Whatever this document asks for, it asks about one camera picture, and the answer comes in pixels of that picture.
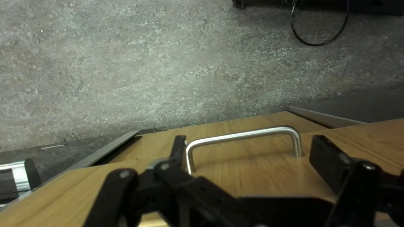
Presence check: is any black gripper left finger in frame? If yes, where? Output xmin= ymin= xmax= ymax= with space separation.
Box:
xmin=83 ymin=135 xmax=199 ymax=227

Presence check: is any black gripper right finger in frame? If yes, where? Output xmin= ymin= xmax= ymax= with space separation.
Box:
xmin=309 ymin=135 xmax=404 ymax=227

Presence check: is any white drawer with wooden front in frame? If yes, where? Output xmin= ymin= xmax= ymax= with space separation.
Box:
xmin=0 ymin=110 xmax=404 ymax=227

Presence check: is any black cart base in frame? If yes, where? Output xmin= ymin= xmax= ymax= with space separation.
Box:
xmin=231 ymin=0 xmax=404 ymax=17

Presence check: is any silver drawer handle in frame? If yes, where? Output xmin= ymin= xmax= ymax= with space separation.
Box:
xmin=184 ymin=125 xmax=304 ymax=176

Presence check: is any thin black cable loop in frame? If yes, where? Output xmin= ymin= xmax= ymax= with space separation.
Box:
xmin=289 ymin=0 xmax=350 ymax=48

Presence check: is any silver metal rail piece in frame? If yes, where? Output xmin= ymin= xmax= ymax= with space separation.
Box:
xmin=0 ymin=158 xmax=41 ymax=208

